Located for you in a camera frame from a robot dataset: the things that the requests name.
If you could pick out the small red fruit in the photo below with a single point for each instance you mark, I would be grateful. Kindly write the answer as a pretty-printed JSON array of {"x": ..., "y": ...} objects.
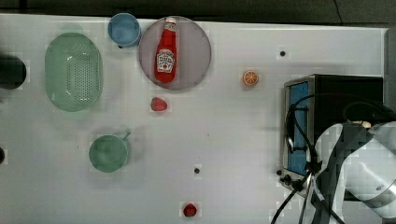
[{"x": 190, "y": 210}]

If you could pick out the green colander bowl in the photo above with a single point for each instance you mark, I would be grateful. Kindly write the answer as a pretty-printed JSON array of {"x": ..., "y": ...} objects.
[{"x": 73, "y": 72}]

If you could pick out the orange half slice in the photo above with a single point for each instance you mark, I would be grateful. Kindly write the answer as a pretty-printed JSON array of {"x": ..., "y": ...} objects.
[{"x": 250, "y": 78}]

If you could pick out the grey round plate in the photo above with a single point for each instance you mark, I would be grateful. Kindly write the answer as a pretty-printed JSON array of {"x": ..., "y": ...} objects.
[{"x": 193, "y": 53}]

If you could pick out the blue cup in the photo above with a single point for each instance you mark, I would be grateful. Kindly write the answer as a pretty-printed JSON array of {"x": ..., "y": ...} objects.
[{"x": 124, "y": 29}]

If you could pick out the black cylinder post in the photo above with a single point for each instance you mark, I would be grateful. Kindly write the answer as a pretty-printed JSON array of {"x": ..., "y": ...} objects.
[{"x": 13, "y": 72}]

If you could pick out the green mug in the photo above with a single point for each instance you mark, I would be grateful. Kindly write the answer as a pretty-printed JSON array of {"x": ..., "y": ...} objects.
[{"x": 109, "y": 153}]

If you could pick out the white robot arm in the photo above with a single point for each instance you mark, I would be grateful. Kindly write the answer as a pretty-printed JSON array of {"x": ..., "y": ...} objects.
[{"x": 357, "y": 160}]

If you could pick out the black toaster oven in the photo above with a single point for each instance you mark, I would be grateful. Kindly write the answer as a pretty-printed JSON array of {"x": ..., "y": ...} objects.
[{"x": 314, "y": 104}]

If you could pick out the yellow peeled banana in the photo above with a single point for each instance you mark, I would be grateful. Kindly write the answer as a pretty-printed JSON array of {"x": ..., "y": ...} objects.
[{"x": 365, "y": 124}]

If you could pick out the red ketchup bottle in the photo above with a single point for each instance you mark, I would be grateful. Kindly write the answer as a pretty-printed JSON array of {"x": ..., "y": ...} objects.
[{"x": 166, "y": 54}]

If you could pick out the red strawberry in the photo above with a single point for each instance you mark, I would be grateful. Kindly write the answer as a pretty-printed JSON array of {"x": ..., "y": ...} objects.
[{"x": 158, "y": 104}]

